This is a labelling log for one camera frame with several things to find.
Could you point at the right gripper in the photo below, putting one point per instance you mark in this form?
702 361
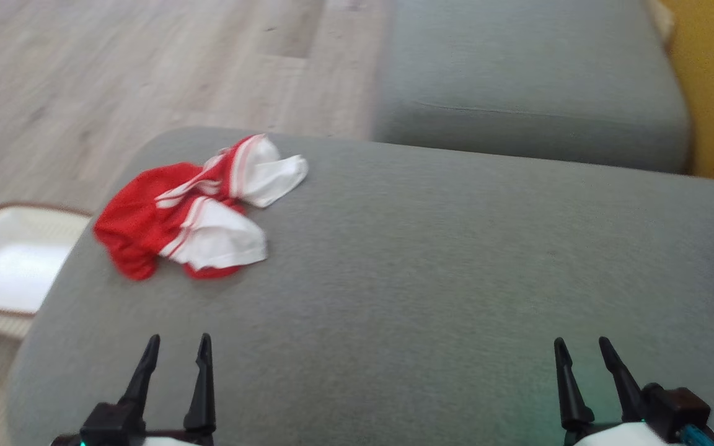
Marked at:
667 415

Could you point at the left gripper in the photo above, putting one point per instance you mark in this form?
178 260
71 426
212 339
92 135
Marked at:
112 427

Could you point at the red shorts wide white panels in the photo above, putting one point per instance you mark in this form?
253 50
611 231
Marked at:
140 229

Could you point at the white laundry basket brown rim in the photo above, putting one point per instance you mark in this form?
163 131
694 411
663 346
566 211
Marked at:
13 260

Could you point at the large grey sofa seat cushion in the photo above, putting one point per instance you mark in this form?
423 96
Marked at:
394 310

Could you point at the small grey sofa cushion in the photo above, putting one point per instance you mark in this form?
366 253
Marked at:
530 80

